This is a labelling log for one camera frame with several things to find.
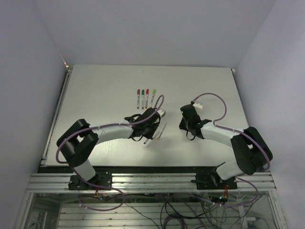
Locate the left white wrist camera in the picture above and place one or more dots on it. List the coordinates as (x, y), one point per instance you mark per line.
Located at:
(162, 113)

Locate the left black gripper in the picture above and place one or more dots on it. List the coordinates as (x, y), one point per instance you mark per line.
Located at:
(155, 125)

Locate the orange pen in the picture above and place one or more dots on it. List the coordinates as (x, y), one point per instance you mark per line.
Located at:
(162, 131)

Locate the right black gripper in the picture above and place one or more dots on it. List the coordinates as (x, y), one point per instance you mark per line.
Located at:
(182, 126)

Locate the green capped pen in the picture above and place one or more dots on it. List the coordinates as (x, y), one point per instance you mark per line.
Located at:
(143, 98)

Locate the purple pen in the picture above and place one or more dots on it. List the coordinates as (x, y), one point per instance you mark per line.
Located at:
(138, 98)

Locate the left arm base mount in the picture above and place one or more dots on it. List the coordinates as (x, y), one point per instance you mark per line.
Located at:
(101, 181)

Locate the aluminium frame rail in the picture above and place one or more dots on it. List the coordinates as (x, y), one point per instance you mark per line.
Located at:
(145, 183)

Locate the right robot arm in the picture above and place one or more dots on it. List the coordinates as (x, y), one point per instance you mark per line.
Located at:
(251, 153)

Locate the red pen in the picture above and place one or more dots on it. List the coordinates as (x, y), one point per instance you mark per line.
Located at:
(146, 98)

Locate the yellow pen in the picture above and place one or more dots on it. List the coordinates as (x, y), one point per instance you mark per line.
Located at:
(152, 98)

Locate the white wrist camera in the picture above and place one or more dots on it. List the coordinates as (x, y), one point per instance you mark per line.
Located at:
(197, 105)
(162, 113)

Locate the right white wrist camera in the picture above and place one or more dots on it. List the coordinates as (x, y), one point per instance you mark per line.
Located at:
(197, 105)

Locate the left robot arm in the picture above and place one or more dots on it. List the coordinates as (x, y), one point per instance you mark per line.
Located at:
(77, 143)

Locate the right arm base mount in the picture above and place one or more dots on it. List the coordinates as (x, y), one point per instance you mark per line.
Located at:
(208, 179)

